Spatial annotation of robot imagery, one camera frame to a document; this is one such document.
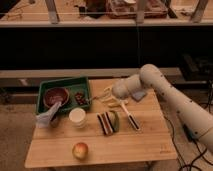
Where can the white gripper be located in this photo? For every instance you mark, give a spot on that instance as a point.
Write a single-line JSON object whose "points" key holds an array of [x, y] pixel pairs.
{"points": [[120, 89]]}

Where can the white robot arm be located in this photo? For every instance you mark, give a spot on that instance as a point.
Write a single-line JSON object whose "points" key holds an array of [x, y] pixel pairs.
{"points": [[197, 119]]}

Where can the white paper cup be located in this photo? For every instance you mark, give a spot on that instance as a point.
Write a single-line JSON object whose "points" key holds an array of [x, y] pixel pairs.
{"points": [[77, 116]]}

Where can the red berries cluster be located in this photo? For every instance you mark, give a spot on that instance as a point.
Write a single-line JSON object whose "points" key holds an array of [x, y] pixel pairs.
{"points": [[80, 98]]}

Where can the blue sponge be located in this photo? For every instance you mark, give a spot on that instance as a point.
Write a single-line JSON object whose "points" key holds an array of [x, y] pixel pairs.
{"points": [[139, 95]]}

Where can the green plastic tray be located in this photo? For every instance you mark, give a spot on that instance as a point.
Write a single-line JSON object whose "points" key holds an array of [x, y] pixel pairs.
{"points": [[73, 85]]}

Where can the dark red bowl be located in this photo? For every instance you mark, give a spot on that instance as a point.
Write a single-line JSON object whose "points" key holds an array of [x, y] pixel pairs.
{"points": [[56, 94]]}

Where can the red yellow apple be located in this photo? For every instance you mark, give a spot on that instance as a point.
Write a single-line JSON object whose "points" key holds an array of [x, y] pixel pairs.
{"points": [[80, 150]]}

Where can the white plastic bag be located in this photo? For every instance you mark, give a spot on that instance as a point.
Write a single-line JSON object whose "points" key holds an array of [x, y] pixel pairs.
{"points": [[43, 120]]}

